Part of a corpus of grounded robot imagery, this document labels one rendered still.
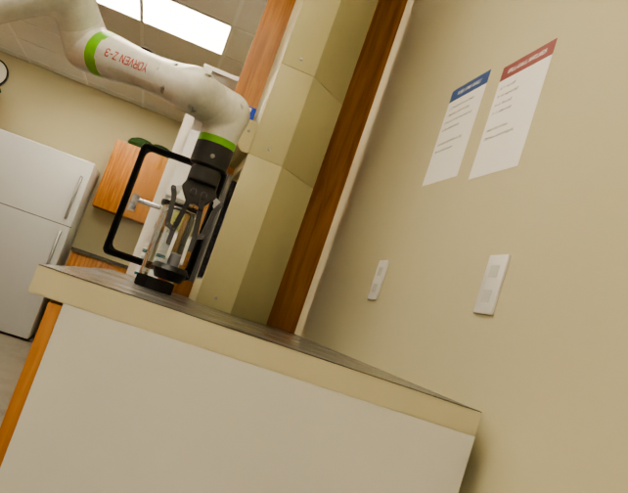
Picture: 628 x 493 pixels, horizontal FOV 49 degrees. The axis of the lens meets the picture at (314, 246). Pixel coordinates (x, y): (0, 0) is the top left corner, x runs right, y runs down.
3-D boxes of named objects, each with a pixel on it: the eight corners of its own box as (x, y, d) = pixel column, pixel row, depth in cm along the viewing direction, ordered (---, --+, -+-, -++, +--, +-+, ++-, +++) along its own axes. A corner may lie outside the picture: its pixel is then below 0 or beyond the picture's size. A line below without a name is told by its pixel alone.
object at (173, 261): (184, 286, 166) (194, 260, 167) (186, 287, 158) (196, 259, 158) (148, 273, 165) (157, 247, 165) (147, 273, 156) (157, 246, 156)
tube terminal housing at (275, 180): (256, 321, 237) (328, 116, 246) (274, 329, 206) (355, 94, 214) (188, 297, 232) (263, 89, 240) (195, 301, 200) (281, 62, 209)
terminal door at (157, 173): (188, 282, 231) (228, 171, 235) (101, 251, 228) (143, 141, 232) (188, 282, 231) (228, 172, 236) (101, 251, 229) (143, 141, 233)
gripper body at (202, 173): (222, 177, 168) (209, 212, 167) (189, 164, 167) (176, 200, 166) (225, 172, 161) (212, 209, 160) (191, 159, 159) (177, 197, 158)
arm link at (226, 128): (264, 105, 168) (231, 101, 174) (234, 81, 157) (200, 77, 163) (246, 157, 166) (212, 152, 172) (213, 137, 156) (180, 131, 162)
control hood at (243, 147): (234, 168, 237) (244, 142, 238) (247, 153, 206) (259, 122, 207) (202, 156, 235) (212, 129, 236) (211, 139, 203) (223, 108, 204)
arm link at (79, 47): (47, 26, 175) (87, 10, 181) (64, 72, 183) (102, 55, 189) (85, 42, 165) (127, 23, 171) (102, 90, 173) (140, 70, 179)
